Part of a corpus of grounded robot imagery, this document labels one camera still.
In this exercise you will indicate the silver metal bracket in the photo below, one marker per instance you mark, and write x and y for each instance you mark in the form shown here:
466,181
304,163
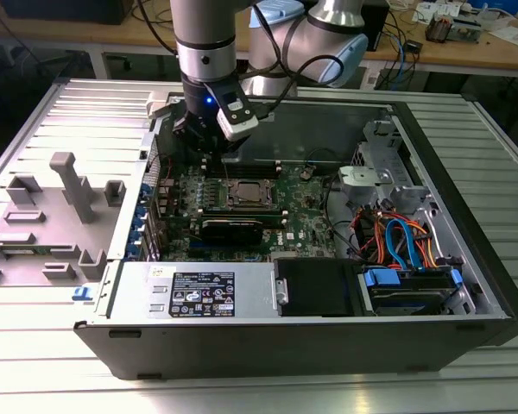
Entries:
362,177

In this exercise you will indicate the green motherboard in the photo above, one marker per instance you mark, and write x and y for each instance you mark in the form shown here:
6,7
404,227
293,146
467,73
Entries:
302,215

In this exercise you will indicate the blue slot latch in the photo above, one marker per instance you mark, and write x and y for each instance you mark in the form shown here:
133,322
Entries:
144,193
140,215
134,251
137,235

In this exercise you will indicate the black open PC case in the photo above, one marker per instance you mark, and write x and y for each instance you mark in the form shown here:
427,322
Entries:
285,345

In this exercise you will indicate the large black box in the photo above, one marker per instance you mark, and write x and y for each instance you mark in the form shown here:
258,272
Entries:
69,10

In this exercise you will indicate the hard disk in blue carrier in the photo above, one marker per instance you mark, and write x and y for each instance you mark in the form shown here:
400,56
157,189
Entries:
410,297

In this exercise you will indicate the thin metal locking lever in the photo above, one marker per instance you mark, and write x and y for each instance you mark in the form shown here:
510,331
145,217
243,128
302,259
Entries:
227,179

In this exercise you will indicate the black tower unit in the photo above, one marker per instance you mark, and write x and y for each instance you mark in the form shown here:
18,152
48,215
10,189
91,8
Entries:
382,26

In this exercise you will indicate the black RAM slot bank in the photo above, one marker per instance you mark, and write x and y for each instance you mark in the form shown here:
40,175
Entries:
259,166
241,212

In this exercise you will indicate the metal heat sink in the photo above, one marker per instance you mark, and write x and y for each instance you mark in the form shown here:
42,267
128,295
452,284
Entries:
439,28

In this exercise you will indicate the silver topped CPU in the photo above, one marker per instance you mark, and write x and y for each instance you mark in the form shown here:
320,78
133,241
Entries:
250,192

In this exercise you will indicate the small blue plastic clip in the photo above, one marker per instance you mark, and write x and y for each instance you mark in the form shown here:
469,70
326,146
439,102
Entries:
81,294

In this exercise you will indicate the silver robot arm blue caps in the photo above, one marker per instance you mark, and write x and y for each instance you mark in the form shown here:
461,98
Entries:
203,26

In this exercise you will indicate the silver drive cage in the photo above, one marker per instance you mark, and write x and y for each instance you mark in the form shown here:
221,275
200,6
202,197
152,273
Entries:
380,138

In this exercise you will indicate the white label sheet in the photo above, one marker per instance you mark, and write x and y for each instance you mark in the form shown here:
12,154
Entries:
374,77

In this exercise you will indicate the light grey block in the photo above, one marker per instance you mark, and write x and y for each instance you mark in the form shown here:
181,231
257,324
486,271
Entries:
157,103

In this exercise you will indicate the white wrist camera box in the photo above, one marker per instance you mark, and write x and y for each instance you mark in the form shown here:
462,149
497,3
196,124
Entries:
241,127

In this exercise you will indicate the white printed card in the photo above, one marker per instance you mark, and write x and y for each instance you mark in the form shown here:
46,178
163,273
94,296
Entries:
427,12

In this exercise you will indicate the white paper sheet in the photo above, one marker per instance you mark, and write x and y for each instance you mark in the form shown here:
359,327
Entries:
513,35

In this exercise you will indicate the grey parts rack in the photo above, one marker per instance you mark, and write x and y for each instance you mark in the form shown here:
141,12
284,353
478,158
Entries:
47,228

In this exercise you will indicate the black graphics card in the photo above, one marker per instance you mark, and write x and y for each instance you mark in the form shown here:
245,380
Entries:
231,233

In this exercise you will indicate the wooden desk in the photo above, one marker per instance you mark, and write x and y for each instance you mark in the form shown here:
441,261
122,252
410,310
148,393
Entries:
69,32

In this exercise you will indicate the small black box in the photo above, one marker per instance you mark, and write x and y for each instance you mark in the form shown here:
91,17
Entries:
413,46

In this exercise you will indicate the grey metal computer part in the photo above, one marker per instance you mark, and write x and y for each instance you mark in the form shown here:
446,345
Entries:
468,30

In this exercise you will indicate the silver power supply with label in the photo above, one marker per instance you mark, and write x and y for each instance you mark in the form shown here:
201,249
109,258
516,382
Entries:
134,293

